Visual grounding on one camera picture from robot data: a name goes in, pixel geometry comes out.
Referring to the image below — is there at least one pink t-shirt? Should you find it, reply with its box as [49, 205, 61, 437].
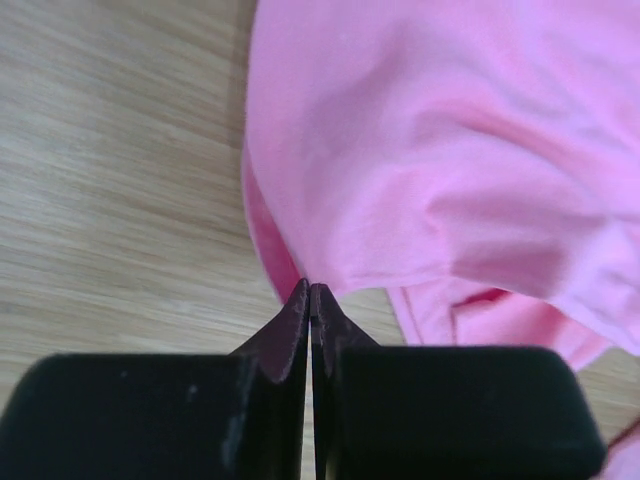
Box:
[240, 0, 640, 480]

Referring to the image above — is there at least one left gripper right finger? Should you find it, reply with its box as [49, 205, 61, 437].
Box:
[310, 284, 607, 479]

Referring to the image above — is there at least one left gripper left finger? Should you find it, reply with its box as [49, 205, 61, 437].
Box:
[1, 281, 309, 479]

